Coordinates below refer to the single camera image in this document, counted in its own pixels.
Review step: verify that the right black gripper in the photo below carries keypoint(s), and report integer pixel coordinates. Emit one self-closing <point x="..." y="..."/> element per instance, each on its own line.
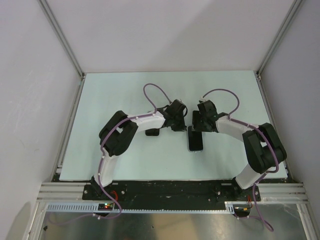
<point x="206" y="129"/>

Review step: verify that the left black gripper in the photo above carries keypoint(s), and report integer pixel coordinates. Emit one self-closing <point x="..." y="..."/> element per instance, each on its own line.
<point x="181" y="127"/>

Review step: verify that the clear phone case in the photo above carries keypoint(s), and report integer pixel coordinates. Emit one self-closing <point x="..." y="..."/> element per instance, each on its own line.
<point x="195" y="150"/>

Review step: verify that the dark blue smartphone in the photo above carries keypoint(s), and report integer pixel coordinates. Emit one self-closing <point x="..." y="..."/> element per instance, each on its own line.
<point x="195" y="141"/>

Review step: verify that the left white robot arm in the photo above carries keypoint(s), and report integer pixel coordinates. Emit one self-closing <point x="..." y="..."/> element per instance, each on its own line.
<point x="117" y="135"/>

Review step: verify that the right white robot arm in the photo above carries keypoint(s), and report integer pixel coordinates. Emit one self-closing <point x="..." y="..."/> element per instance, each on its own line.
<point x="263" y="147"/>

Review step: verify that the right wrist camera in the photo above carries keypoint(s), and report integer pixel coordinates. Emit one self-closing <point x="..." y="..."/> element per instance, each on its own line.
<point x="207" y="109"/>

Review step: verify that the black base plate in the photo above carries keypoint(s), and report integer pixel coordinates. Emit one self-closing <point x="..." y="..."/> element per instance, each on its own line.
<point x="171" y="195"/>

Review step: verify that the aluminium frame rail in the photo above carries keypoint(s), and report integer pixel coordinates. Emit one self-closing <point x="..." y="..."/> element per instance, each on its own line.
<point x="283" y="193"/>

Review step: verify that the right aluminium corner post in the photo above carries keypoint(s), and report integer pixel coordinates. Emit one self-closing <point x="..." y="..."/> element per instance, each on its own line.
<point x="280" y="34"/>

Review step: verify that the aluminium corner post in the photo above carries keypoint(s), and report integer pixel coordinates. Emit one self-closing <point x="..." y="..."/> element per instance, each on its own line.
<point x="49" y="14"/>
<point x="280" y="34"/>

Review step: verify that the left aluminium corner post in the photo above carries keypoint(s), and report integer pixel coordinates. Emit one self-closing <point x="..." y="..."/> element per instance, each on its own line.
<point x="49" y="14"/>

